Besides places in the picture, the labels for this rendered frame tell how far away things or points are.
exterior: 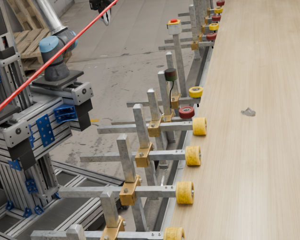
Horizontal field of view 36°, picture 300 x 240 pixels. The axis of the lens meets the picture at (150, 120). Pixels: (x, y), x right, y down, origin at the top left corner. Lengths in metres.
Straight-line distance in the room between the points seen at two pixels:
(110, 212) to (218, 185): 0.47
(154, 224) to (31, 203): 1.24
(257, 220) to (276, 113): 0.78
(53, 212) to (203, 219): 1.59
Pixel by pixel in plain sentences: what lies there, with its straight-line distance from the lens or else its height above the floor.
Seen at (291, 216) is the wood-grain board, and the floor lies 0.90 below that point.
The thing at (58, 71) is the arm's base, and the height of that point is 1.09.
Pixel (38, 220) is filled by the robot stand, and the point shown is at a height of 0.21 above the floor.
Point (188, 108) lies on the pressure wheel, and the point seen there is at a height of 0.90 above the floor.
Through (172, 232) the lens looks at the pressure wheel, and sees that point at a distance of 1.47.
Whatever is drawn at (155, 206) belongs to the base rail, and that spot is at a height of 0.70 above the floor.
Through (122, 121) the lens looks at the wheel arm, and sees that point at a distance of 2.45.
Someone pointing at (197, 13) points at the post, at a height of 1.00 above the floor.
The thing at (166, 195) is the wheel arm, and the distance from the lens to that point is 1.68.
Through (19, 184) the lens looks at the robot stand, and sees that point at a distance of 2.97.
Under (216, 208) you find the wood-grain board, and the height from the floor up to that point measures 0.90.
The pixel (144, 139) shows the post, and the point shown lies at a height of 1.01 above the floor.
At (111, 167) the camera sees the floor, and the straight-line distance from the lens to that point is 3.73.
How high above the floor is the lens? 1.93
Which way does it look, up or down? 26 degrees down
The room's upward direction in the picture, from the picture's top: 10 degrees counter-clockwise
